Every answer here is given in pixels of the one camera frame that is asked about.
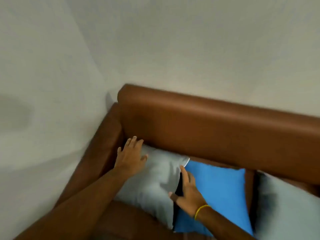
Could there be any person's right hand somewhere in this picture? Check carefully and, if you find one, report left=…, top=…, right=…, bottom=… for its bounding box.
left=169, top=165, right=211, bottom=218

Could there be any person's left hand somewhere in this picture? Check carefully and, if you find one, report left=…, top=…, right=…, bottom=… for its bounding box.
left=114, top=136, right=148, bottom=177

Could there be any grey cushion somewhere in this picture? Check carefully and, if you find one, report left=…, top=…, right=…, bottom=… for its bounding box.
left=114, top=143, right=191, bottom=230
left=252, top=171, right=320, bottom=240

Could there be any person's left forearm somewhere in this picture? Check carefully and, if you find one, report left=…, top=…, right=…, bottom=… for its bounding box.
left=14, top=168, right=133, bottom=240

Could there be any person's right forearm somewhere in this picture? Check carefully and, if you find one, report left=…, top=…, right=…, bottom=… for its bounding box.
left=196, top=206, right=257, bottom=240

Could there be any yellow wristband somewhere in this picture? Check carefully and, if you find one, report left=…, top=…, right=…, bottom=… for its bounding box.
left=194, top=204, right=212, bottom=221

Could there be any blue cushion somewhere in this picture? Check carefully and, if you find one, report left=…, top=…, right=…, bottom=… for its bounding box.
left=173, top=160, right=254, bottom=237

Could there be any brown leather sofa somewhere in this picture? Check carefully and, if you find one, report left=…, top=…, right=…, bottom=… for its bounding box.
left=54, top=83, right=320, bottom=240

